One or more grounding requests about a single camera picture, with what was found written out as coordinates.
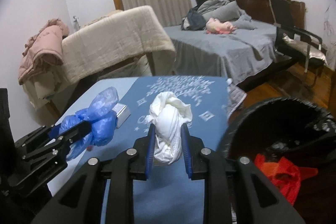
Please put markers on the grey pillow and duvet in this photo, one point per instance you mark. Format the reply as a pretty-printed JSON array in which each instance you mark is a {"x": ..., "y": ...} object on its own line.
[{"x": 226, "y": 11}]

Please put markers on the wooden bed headboard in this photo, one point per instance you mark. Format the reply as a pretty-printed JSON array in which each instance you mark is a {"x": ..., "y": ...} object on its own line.
[{"x": 260, "y": 10}]

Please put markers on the red cloth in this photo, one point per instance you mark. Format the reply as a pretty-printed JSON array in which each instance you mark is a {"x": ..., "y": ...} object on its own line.
[{"x": 284, "y": 175}]

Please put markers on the white cardboard box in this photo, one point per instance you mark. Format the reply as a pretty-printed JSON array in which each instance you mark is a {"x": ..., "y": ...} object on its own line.
[{"x": 122, "y": 113}]

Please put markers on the beige blanket on rack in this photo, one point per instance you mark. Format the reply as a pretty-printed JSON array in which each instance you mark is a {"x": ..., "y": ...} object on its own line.
[{"x": 114, "y": 39}]

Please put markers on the blue plastic bag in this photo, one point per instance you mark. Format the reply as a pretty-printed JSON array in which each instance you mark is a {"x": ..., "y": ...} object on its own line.
[{"x": 102, "y": 118}]

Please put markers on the blue coffee tree tablecloth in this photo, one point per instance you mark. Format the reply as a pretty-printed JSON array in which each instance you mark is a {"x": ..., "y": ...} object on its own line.
[{"x": 168, "y": 196}]

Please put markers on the black office chair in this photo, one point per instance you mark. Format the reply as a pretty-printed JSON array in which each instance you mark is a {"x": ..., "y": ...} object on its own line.
[{"x": 312, "y": 68}]

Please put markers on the pink plush toy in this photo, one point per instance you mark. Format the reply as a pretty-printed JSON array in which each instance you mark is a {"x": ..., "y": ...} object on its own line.
[{"x": 215, "y": 26}]

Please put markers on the grey bed sheet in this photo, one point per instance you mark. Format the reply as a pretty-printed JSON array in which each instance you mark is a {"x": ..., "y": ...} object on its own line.
[{"x": 239, "y": 55}]

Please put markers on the black trash bin bag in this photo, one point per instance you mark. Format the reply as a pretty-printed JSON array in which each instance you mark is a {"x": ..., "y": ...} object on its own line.
[{"x": 300, "y": 131}]

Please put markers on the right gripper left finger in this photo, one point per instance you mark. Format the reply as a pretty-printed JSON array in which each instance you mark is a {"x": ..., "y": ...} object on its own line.
[{"x": 102, "y": 189}]

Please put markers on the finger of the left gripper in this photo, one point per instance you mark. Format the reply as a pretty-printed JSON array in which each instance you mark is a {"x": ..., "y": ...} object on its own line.
[{"x": 71, "y": 134}]

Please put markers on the dark blue clothes pile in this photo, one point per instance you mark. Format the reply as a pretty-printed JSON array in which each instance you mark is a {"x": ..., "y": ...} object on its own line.
[{"x": 193, "y": 21}]

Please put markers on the silver chair cushion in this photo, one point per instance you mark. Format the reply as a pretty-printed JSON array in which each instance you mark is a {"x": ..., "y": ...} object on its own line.
[{"x": 305, "y": 48}]

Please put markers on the pink padded jacket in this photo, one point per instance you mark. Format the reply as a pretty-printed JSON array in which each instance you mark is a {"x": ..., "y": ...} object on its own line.
[{"x": 43, "y": 50}]

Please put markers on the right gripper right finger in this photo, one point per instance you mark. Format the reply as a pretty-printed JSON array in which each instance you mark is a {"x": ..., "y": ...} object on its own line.
[{"x": 234, "y": 187}]

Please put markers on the grey quilted mat edge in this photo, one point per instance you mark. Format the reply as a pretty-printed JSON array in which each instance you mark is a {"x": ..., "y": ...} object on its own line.
[{"x": 236, "y": 96}]

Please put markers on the white cloth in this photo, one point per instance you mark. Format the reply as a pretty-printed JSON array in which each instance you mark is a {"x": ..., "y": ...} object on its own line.
[{"x": 168, "y": 113}]

